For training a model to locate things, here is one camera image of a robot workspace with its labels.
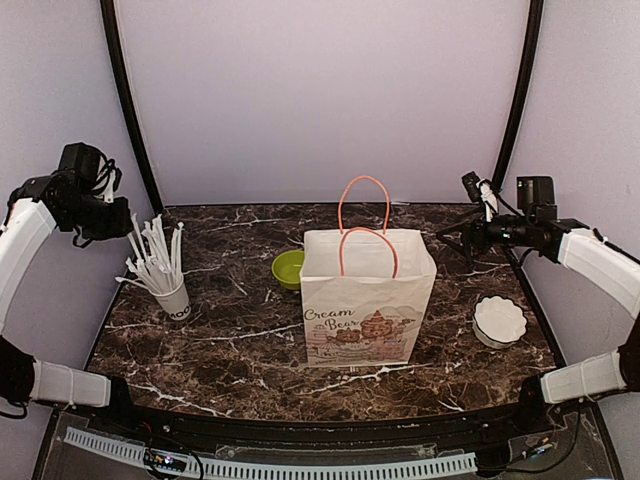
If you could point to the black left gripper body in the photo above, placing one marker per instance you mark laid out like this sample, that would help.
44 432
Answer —
97 223

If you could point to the black frame post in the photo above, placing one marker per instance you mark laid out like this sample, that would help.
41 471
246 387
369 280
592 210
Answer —
128 109
521 89

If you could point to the grey slotted cable duct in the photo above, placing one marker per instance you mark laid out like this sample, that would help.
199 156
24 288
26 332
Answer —
231 462

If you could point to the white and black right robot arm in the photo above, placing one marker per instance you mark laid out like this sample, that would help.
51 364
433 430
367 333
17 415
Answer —
581 249

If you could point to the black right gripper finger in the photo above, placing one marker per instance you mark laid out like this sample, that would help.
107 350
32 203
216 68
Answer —
457 228
462 248

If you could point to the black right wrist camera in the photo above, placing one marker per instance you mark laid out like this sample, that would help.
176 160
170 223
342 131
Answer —
481 192

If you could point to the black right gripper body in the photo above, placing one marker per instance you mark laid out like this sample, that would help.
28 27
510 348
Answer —
487 241

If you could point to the white scalloped ceramic bowl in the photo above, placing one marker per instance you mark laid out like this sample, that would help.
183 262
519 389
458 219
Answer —
498 322

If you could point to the lime green plastic bowl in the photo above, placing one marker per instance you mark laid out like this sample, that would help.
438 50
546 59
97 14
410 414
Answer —
286 269

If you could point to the black right frame post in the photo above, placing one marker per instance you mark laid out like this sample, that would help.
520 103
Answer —
521 89

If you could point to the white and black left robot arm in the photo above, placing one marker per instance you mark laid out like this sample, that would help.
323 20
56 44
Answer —
37 208

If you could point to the white paper takeout bag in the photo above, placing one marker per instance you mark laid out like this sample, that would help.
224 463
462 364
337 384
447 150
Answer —
365 294

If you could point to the white paper cup holding straws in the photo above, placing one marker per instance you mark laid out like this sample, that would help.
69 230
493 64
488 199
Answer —
173 299

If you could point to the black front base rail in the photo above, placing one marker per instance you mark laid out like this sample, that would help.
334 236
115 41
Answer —
567 441

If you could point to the black left frame post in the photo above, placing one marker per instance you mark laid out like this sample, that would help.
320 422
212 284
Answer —
128 109

